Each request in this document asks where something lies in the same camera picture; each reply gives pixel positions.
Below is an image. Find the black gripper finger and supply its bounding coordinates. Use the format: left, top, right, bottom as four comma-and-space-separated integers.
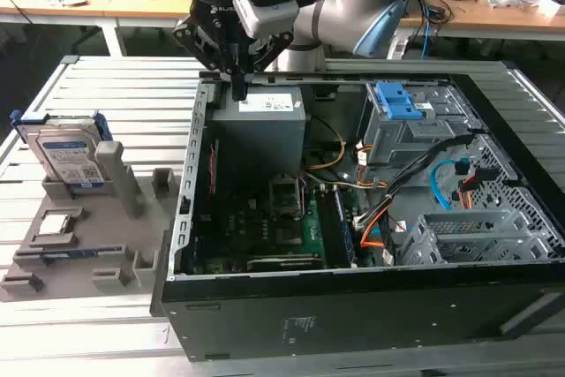
170, 14, 240, 102
238, 31, 296, 102

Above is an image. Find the hard disk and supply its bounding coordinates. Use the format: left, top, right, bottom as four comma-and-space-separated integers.
9, 109, 111, 189

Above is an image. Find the grey disk bay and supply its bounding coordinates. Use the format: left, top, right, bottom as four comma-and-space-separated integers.
395, 208, 565, 266

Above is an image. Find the wooden desk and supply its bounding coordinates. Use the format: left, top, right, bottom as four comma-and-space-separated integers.
0, 0, 565, 41

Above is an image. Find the grey power supply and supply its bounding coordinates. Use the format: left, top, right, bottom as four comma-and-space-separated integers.
206, 85, 308, 201

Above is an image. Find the white power strip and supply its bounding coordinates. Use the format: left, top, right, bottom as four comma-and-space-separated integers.
387, 36, 410, 60

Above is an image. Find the blue drive carrier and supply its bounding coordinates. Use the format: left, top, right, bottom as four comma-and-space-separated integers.
376, 80, 426, 121

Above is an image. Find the grey drive cage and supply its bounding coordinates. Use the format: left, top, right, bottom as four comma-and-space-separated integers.
359, 83, 485, 170

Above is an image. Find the metal socket cover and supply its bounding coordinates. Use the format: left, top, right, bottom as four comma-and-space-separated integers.
267, 176, 305, 220

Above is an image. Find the green motherboard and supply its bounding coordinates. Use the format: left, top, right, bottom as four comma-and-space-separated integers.
192, 138, 376, 275

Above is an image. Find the CPU socket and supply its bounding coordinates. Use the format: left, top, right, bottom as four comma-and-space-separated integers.
273, 224, 305, 249

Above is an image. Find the black RAM slot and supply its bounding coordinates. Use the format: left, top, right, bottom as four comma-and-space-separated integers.
318, 191, 344, 268

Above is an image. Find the blue RAM slot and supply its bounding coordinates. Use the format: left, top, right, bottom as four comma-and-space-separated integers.
334, 189, 358, 266

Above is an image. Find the grey parts rack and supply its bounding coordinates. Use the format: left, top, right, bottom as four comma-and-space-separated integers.
0, 140, 185, 304

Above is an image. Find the silver CPU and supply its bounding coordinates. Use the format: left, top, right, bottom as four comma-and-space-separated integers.
38, 213, 71, 237

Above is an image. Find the blue RAM stick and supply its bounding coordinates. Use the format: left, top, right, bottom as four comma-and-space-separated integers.
41, 247, 101, 260

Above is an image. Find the black PC case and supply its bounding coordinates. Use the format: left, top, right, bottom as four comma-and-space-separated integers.
149, 58, 565, 363

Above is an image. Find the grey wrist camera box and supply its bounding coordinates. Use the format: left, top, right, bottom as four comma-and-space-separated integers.
232, 0, 300, 40

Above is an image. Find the yellow wire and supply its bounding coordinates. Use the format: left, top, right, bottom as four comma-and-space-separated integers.
304, 116, 348, 170

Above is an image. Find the red wire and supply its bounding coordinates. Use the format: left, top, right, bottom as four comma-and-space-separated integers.
208, 138, 221, 195

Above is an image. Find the blue hanging cable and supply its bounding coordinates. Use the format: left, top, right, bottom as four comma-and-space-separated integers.
420, 19, 433, 60

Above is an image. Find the black cable bundle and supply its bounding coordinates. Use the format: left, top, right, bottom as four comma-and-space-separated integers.
352, 133, 480, 231

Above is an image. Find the blue wire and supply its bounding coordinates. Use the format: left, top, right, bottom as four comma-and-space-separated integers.
430, 159, 456, 211

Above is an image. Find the orange power connector wire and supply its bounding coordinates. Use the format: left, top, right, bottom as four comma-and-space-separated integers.
452, 176, 481, 209

